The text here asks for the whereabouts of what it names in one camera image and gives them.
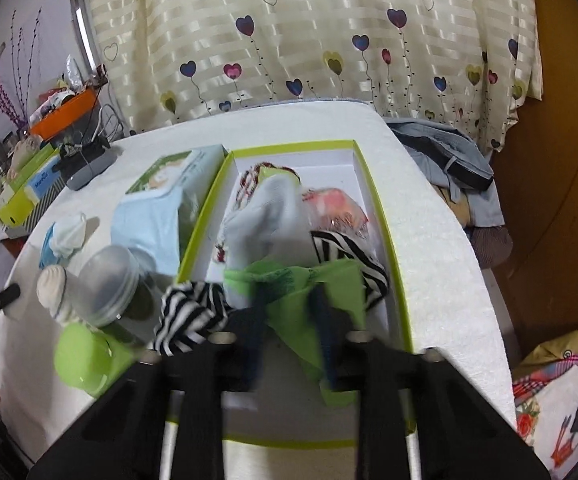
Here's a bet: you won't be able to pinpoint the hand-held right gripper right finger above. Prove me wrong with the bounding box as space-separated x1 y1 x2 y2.
311 282 552 480

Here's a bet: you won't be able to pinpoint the beige ribbed cap bottle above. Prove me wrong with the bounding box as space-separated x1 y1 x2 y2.
36 266 82 328

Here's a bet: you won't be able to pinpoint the blue green carton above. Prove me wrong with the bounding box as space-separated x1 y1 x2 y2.
0 147 62 233

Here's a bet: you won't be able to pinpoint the light blue sock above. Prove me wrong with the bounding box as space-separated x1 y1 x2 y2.
223 169 315 271

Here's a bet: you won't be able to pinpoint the orange storage bin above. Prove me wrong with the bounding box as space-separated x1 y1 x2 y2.
29 87 101 142

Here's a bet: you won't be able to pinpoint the brown wooden wardrobe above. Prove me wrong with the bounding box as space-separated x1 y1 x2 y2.
489 0 578 351

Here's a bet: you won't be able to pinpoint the light blue wet wipes pack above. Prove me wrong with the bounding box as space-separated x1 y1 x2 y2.
110 144 227 276

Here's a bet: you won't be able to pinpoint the grey black electronic device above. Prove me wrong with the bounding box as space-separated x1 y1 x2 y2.
59 142 117 192

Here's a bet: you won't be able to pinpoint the clear plastic jar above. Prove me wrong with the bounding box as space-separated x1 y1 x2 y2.
78 246 157 328

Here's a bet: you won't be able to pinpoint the green sock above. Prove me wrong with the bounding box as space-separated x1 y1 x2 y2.
223 259 367 408

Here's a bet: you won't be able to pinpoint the heart print cream curtain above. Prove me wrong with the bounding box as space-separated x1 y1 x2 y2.
85 0 544 153

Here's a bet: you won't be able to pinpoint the small blue packet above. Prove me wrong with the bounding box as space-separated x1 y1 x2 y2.
38 225 65 270

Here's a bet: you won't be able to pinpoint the purple dried flower stems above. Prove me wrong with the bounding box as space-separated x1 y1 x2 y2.
0 7 45 128

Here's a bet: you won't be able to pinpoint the grey clothing pile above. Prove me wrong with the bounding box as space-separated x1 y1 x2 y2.
386 117 502 226

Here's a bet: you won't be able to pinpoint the green rimmed white box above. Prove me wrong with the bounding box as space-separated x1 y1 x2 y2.
166 139 417 448

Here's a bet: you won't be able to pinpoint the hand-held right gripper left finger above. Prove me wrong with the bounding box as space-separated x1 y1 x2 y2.
29 282 272 480

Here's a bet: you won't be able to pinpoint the green plastic cup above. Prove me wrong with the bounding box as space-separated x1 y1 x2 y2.
53 322 137 400

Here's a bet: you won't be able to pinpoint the black white striped sock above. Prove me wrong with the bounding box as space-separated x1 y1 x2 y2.
309 230 391 311
153 281 230 353

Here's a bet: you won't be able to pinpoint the red white plastic packet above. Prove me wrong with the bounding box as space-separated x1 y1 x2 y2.
301 187 372 241

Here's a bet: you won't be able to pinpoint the green patterned cloth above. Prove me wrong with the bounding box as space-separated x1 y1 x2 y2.
214 161 302 263

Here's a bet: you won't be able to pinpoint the floral printed cloth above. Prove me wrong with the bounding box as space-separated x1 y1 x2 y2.
513 320 578 476

